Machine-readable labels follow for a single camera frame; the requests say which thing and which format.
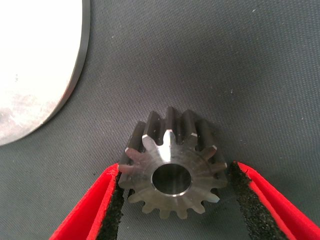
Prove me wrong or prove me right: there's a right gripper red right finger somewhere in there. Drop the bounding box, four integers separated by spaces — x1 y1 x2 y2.
229 160 320 240

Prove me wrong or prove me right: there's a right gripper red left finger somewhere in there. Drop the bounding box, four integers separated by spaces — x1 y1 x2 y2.
49 162 126 240

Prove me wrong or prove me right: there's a steel planetary gear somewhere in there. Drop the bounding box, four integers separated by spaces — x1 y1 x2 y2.
118 106 228 221

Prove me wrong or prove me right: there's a round metal carrier plate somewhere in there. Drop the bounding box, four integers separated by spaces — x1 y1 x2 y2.
0 0 91 147

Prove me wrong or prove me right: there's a dark grey table cloth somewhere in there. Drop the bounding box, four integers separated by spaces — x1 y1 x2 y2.
0 0 320 240

